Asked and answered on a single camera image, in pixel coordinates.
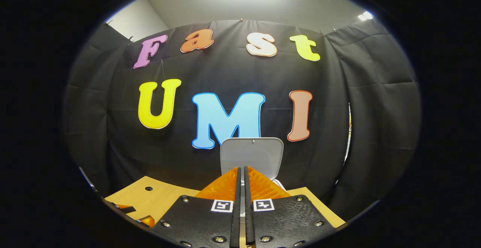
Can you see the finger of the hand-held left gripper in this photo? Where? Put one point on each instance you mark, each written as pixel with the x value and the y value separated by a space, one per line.
pixel 147 221
pixel 126 208

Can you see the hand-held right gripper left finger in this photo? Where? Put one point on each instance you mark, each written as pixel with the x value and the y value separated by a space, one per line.
pixel 203 225

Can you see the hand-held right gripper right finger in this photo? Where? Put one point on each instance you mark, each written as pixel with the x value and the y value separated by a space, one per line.
pixel 285 221

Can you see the white desktop garbage bin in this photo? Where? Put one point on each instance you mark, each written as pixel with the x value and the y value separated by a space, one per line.
pixel 251 154

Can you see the wooden desktop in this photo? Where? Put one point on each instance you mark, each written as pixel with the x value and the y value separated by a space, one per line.
pixel 169 199

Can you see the black backdrop cloth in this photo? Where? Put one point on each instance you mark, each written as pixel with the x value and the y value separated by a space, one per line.
pixel 263 75

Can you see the ceiling light panel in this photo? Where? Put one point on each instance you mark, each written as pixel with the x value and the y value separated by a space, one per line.
pixel 365 15

